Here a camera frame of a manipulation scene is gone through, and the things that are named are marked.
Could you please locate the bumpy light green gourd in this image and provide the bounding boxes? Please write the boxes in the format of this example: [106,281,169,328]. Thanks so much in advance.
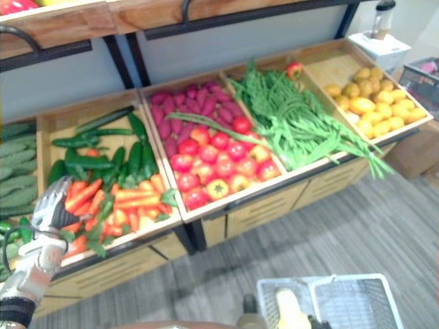
[0,123,37,140]
[0,175,38,196]
[0,186,38,208]
[0,149,37,169]
[0,142,28,157]
[0,204,35,219]

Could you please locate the long dark green cucumber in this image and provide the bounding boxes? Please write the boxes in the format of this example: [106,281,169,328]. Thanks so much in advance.
[74,105,135,134]

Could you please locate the slatted wooden stand base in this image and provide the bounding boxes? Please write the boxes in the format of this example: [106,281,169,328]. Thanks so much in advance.
[200,142,396,248]
[33,230,189,319]

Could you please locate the long wooden shelf crate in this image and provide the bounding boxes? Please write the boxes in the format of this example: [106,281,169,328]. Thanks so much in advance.
[108,0,361,35]

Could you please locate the wooden crate with lemons potatoes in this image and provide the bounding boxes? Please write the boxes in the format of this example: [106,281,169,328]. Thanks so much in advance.
[300,36,435,145]

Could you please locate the white plastic shopping basket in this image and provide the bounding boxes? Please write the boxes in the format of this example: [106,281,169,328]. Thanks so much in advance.
[256,273,406,329]

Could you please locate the yellow corn cob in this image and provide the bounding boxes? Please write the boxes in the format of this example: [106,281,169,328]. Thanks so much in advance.
[275,288,312,329]

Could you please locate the yellow red bell pepper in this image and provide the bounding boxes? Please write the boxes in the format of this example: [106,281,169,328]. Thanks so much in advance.
[206,179,230,202]

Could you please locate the red apple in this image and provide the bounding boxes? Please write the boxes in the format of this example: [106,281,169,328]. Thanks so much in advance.
[285,61,303,80]

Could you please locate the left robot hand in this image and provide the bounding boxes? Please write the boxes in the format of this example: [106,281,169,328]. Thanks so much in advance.
[31,175,94,230]

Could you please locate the wooden crate with green beans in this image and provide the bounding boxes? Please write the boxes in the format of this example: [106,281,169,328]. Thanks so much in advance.
[219,54,380,173]

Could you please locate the bunch of green beans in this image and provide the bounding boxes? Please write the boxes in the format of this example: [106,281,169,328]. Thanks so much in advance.
[226,60,395,180]

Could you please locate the black metal stand frame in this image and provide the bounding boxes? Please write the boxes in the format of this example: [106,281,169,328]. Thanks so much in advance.
[126,0,361,88]
[0,34,135,90]

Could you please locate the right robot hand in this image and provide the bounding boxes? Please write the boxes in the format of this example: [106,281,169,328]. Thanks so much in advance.
[307,313,332,329]

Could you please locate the white cardboard box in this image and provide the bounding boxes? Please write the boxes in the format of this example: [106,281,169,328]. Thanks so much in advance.
[347,32,412,73]

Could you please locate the clear bottle with black cap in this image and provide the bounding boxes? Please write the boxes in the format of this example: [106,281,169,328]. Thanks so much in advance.
[371,0,397,40]

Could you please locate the wooden crate with bumpy gourds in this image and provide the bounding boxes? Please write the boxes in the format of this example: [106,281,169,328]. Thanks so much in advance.
[0,116,39,227]

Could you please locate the wooden crate with cucumbers carrots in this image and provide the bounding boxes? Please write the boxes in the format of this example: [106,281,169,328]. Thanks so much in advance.
[35,89,183,272]

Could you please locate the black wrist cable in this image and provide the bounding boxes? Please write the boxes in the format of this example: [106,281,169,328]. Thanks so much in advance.
[0,227,63,276]

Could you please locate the brown cardboard box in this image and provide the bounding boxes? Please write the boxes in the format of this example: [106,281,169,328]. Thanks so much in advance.
[383,119,439,180]

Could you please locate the black plastic crate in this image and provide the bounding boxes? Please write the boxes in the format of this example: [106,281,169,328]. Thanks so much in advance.
[399,57,439,121]

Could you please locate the wooden crate with tomatoes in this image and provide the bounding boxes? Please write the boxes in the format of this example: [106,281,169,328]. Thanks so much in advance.
[138,71,289,224]

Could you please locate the orange carrot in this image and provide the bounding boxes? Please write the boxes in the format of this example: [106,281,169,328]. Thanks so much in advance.
[63,234,88,260]
[64,178,104,212]
[88,188,106,217]
[115,189,162,203]
[128,208,141,232]
[150,173,166,195]

